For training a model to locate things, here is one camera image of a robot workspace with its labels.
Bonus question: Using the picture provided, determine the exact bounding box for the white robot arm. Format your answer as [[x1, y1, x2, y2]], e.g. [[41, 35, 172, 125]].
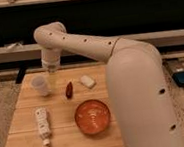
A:
[[33, 22, 184, 147]]

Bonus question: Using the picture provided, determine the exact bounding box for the white plastic cup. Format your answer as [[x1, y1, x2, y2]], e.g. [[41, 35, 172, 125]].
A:
[[30, 75, 50, 96]]

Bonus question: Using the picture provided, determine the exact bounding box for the red chili pepper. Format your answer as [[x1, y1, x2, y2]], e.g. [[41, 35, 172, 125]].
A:
[[65, 82, 73, 99]]

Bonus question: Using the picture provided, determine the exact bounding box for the white soap bar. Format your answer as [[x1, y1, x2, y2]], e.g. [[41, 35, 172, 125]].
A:
[[80, 75, 96, 88]]

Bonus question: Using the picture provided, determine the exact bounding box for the wooden table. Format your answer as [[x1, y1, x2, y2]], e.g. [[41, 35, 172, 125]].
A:
[[5, 65, 124, 147]]

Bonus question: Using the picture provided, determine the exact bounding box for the white squeeze bottle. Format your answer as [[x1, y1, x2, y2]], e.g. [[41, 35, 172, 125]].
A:
[[35, 107, 52, 147]]

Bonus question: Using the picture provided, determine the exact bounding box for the orange bowl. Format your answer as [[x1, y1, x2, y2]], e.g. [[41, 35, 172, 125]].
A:
[[74, 99, 111, 135]]

